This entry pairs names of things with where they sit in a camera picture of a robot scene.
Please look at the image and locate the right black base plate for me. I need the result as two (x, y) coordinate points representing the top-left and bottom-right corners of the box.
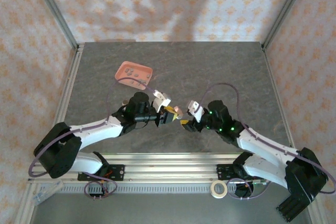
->
(216, 163), (253, 183)

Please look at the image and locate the aluminium frame post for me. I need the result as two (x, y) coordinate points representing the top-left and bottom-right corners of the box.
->
(261, 0), (312, 51)
(28, 0), (79, 51)

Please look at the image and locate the pink plastic tray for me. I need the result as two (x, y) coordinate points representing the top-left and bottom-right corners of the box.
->
(114, 61), (154, 90)

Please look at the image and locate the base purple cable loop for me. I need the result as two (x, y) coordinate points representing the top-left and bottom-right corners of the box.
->
(83, 178), (118, 201)
(227, 177), (271, 200)

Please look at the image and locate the white tape roll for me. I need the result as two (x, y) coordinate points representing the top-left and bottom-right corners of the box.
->
(210, 180), (228, 199)

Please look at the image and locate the left aluminium side rail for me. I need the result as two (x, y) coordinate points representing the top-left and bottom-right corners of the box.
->
(43, 43), (85, 155)

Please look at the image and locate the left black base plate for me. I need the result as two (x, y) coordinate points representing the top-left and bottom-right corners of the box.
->
(78, 164), (125, 182)

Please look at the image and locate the grey slotted cable duct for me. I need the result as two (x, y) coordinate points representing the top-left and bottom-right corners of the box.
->
(60, 185), (237, 195)

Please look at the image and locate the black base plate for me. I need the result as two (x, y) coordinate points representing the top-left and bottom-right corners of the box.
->
(216, 163), (253, 183)
(78, 164), (125, 182)

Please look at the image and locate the aluminium side rail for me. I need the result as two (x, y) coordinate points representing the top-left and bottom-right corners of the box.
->
(261, 42), (300, 156)
(43, 43), (85, 155)

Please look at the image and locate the left aluminium frame post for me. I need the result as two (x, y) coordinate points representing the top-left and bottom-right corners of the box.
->
(28, 0), (79, 51)

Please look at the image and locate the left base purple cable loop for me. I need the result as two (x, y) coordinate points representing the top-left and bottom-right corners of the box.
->
(83, 178), (118, 201)

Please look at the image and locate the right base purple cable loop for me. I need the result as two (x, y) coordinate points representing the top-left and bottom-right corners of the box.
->
(227, 177), (271, 200)

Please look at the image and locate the aluminium mounting rail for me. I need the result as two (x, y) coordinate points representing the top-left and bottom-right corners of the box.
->
(27, 152), (299, 183)

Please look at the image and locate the right aluminium side rail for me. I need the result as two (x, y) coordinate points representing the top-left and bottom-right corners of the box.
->
(261, 42), (300, 156)

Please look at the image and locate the small metal clip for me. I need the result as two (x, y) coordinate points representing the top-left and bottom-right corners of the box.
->
(172, 104), (184, 120)

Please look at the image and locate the right aluminium frame post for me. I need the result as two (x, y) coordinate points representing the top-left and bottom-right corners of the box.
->
(261, 0), (312, 51)

